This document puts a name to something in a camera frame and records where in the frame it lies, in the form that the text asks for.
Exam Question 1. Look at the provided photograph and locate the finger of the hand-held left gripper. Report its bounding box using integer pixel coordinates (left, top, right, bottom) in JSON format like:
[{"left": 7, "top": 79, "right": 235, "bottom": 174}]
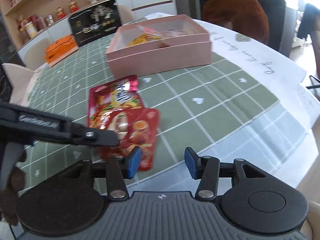
[{"left": 70, "top": 122, "right": 119, "bottom": 147}]

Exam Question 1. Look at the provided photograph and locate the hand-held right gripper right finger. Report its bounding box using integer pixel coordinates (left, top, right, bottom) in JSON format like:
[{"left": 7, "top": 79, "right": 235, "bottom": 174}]
[{"left": 184, "top": 147, "right": 271, "bottom": 199}]

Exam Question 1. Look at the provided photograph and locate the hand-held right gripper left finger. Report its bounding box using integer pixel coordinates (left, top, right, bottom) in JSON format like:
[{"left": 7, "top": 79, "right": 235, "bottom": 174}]
[{"left": 59, "top": 146, "right": 141, "bottom": 198}]

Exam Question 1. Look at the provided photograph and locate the red egg snack pouch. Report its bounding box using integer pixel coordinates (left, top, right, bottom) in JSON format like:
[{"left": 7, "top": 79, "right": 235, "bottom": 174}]
[{"left": 100, "top": 108, "right": 160, "bottom": 172}]

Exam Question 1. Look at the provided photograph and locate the pink cardboard box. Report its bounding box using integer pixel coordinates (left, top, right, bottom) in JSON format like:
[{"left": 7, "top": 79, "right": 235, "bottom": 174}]
[{"left": 105, "top": 14, "right": 213, "bottom": 77}]

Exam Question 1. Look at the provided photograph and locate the gold snack packet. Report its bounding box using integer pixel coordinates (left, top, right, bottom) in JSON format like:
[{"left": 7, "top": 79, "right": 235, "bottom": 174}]
[{"left": 126, "top": 33, "right": 163, "bottom": 47}]

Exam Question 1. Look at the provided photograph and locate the person's left hand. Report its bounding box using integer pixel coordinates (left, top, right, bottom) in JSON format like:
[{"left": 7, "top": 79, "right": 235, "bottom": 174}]
[{"left": 0, "top": 167, "right": 27, "bottom": 226}]

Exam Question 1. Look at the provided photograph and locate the red spicy snack packet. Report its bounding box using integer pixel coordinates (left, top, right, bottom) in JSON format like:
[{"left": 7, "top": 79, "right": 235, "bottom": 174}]
[{"left": 87, "top": 74, "right": 143, "bottom": 130}]

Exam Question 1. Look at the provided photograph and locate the white noodle tub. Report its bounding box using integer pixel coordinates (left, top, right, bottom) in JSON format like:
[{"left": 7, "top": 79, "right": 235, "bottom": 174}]
[{"left": 1, "top": 63, "right": 35, "bottom": 98}]

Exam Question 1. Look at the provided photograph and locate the white chair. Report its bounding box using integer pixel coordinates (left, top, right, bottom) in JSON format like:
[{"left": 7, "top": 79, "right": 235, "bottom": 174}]
[
  {"left": 24, "top": 38, "right": 53, "bottom": 71},
  {"left": 117, "top": 5, "right": 135, "bottom": 27}
]

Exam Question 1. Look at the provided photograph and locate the orange tissue pack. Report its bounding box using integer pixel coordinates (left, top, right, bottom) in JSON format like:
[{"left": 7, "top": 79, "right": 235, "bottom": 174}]
[{"left": 44, "top": 35, "right": 79, "bottom": 67}]

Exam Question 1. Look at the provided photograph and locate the green checked tablecloth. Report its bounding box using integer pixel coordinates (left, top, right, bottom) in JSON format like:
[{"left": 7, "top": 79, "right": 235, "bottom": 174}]
[{"left": 15, "top": 12, "right": 320, "bottom": 205}]

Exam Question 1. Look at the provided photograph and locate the pale lidded cup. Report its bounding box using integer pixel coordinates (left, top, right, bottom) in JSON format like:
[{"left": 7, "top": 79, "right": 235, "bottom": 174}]
[{"left": 25, "top": 21, "right": 38, "bottom": 38}]

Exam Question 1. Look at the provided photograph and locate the red box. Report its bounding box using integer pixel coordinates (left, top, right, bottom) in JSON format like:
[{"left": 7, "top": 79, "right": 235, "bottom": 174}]
[{"left": 30, "top": 15, "right": 47, "bottom": 32}]

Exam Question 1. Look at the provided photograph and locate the large black snack bag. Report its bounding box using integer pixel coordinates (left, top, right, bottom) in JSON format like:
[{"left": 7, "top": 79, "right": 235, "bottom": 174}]
[{"left": 69, "top": 0, "right": 122, "bottom": 48}]

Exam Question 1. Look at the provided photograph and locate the brown fuzzy chair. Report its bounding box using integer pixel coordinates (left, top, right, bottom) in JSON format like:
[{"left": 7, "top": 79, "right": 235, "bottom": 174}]
[{"left": 202, "top": 0, "right": 270, "bottom": 46}]

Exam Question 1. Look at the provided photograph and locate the dark jacket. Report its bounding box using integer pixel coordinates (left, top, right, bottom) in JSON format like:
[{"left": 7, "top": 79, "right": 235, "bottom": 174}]
[{"left": 297, "top": 3, "right": 320, "bottom": 47}]

